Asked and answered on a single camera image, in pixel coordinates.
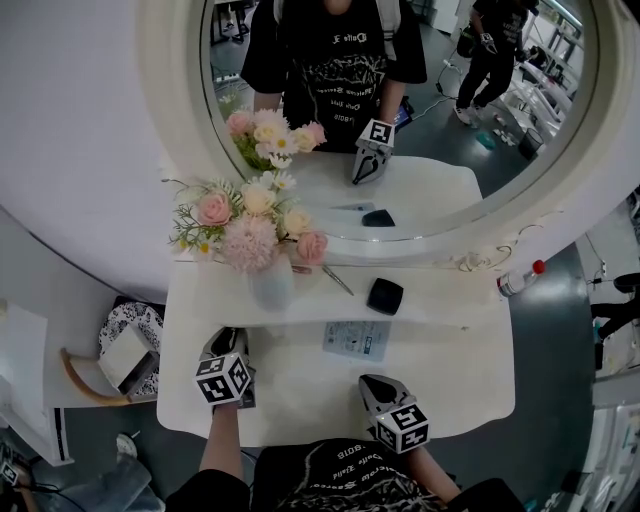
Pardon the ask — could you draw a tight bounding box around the oval mirror with white frame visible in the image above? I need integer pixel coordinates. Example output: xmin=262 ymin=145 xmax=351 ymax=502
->
xmin=135 ymin=0 xmax=640 ymax=274

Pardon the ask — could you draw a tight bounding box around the white box with dark side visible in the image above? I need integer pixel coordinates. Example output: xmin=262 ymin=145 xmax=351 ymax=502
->
xmin=97 ymin=324 xmax=161 ymax=397

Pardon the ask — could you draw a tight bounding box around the pale blue flat packet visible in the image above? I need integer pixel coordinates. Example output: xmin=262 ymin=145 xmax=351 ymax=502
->
xmin=322 ymin=321 xmax=393 ymax=363

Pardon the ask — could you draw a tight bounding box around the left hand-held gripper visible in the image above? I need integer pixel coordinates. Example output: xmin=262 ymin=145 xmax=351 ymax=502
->
xmin=193 ymin=328 xmax=258 ymax=410

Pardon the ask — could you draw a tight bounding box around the person's right forearm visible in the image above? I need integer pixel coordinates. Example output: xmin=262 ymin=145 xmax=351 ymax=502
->
xmin=408 ymin=446 xmax=462 ymax=502

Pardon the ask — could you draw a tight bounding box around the black and white patterned plate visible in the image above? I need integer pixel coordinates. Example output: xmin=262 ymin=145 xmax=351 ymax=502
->
xmin=97 ymin=301 xmax=166 ymax=402

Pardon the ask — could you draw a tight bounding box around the person's black printed shirt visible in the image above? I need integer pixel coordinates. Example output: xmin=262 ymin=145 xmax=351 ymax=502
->
xmin=164 ymin=438 xmax=527 ymax=512

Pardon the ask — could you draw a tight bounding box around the white dressing table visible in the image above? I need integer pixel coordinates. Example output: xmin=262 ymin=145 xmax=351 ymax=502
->
xmin=155 ymin=258 xmax=517 ymax=448

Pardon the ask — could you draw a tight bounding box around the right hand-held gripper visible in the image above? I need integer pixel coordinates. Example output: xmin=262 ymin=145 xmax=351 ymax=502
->
xmin=358 ymin=374 xmax=431 ymax=456

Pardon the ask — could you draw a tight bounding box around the person's left forearm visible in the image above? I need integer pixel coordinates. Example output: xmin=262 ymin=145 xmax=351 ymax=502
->
xmin=198 ymin=402 xmax=247 ymax=482

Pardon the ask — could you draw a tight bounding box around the black chair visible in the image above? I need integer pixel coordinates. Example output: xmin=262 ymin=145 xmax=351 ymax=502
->
xmin=588 ymin=272 xmax=640 ymax=372

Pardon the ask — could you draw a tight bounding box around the clear bottle with red cap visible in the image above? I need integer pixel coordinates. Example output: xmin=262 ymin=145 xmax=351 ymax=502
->
xmin=496 ymin=259 xmax=547 ymax=299

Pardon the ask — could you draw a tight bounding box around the pale blue vase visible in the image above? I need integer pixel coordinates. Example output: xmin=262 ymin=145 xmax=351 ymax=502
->
xmin=248 ymin=254 xmax=296 ymax=313

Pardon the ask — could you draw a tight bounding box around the pink and cream flower bouquet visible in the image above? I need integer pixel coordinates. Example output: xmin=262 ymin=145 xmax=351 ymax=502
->
xmin=160 ymin=169 xmax=330 ymax=275

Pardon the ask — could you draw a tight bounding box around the black square compact case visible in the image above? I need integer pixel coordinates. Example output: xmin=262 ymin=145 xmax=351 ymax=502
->
xmin=366 ymin=277 xmax=405 ymax=316

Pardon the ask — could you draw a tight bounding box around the white shelf rack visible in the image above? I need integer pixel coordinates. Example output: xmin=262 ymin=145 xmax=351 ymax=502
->
xmin=582 ymin=369 xmax=640 ymax=512

